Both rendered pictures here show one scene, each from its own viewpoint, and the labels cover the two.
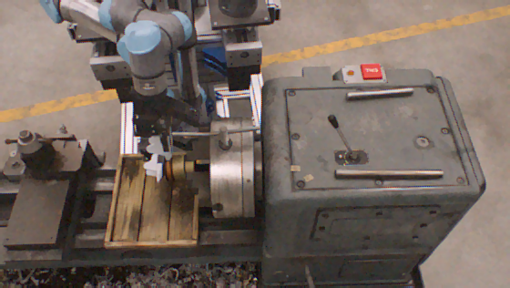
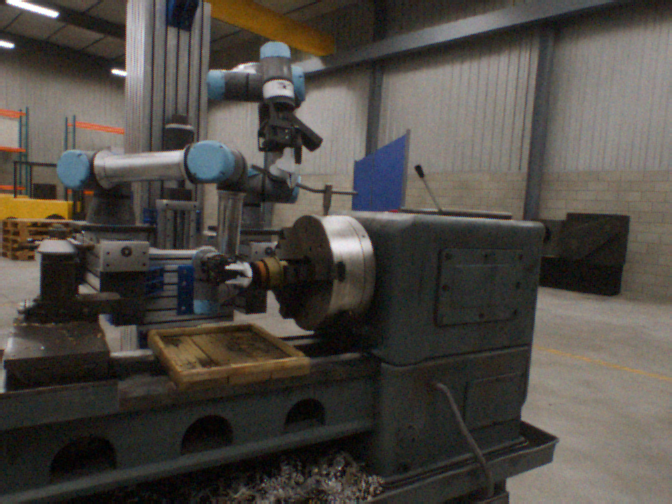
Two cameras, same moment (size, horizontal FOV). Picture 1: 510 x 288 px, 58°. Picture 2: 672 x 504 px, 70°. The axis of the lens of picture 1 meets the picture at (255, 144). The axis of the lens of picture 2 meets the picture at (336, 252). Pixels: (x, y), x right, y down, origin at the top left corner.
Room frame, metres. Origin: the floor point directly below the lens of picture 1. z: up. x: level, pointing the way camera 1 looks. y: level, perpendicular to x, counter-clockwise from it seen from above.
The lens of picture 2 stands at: (-0.39, 0.70, 1.25)
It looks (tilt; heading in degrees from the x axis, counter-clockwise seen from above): 5 degrees down; 330
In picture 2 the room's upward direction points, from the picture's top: 3 degrees clockwise
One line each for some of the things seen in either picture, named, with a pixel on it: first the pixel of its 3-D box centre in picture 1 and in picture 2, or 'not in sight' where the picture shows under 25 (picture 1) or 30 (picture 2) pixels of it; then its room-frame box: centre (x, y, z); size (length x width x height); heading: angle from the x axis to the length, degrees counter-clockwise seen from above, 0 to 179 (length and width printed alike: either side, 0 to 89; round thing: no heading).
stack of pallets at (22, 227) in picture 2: not in sight; (45, 239); (10.47, 1.02, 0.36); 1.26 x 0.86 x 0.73; 118
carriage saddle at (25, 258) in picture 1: (36, 199); (28, 365); (0.74, 0.76, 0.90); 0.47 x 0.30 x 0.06; 2
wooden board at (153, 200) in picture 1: (157, 198); (224, 350); (0.75, 0.34, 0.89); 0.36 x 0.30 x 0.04; 2
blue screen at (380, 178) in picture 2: not in sight; (370, 217); (6.48, -3.89, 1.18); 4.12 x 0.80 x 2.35; 158
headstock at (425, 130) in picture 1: (354, 162); (425, 275); (0.79, -0.32, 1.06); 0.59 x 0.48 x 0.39; 92
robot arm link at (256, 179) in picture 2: not in sight; (249, 185); (1.44, 0.06, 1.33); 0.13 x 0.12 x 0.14; 65
